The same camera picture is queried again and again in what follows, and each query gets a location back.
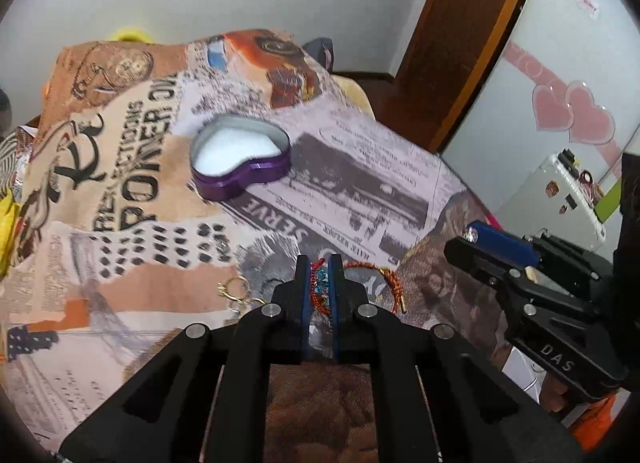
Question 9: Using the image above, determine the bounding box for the white suitcase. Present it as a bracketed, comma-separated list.
[497, 149, 606, 252]

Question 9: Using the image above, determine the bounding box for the white wardrobe sliding door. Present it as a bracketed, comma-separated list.
[442, 0, 639, 212]

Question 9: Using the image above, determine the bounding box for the newspaper print bed blanket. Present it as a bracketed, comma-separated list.
[1, 30, 509, 451]

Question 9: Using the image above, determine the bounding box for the dark blue bag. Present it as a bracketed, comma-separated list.
[303, 37, 334, 72]

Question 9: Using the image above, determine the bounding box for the brown wooden door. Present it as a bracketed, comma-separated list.
[391, 0, 544, 154]

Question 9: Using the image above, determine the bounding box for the purple heart-shaped tin box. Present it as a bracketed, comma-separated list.
[189, 114, 292, 202]

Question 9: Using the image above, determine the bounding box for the yellow cloth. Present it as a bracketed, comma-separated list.
[0, 192, 21, 278]

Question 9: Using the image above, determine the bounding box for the yellow plastic chair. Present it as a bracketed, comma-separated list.
[108, 27, 154, 44]

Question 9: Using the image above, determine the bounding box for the gold ring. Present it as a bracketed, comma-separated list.
[216, 275, 252, 302]

